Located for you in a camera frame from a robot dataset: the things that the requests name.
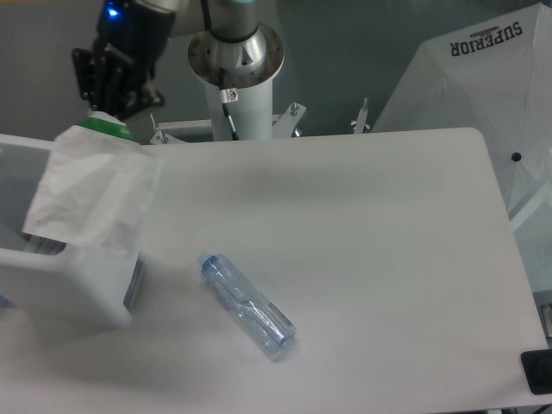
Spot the clear plastic water bottle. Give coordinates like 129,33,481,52
198,253,297,357

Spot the white trash can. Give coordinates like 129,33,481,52
1,135,143,329

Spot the white plastic pouch green strip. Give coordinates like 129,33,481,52
22,111,162,258

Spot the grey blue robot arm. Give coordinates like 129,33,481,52
72,1,259,121

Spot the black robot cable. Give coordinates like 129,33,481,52
216,67,241,141

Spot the white umbrella with lettering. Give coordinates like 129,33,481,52
374,3,551,292

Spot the black device at table corner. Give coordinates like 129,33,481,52
520,349,551,395

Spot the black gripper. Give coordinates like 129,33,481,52
71,1,176,121

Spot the white metal base bracket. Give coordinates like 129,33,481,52
149,98,372,145

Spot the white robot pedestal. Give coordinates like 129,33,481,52
188,23,285,141

